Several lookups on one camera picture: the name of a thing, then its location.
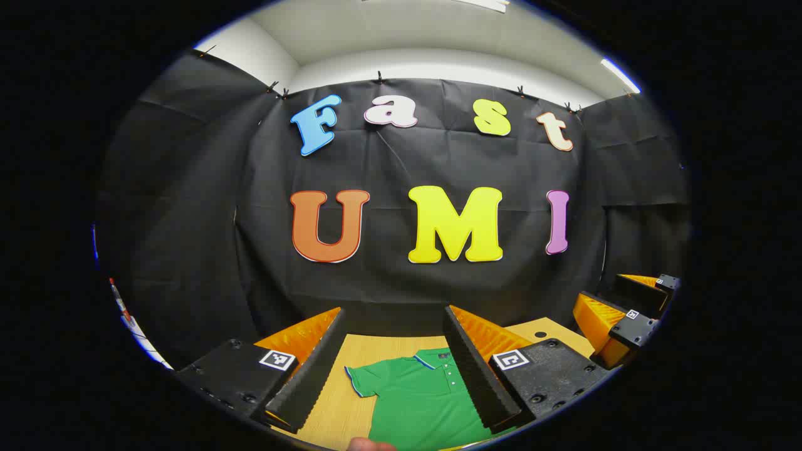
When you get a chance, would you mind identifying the black backdrop cloth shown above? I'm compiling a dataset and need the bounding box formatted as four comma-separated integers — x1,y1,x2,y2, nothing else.
97,50,690,370

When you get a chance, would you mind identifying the row of black cloth clips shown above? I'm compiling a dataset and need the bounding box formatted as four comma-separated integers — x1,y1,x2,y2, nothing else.
197,44,583,117

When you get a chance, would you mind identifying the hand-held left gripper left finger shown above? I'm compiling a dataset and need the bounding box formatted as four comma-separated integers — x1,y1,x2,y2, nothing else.
174,306,348,434

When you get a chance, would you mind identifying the ceiling light strip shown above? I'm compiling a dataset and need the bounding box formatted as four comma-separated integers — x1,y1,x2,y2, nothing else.
451,0,509,13
600,58,642,95

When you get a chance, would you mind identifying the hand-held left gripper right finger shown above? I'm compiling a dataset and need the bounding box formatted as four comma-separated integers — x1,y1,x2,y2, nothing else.
442,304,613,434

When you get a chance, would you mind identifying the green T-shirt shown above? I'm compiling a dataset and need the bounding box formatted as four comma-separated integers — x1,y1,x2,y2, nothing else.
345,348,518,451

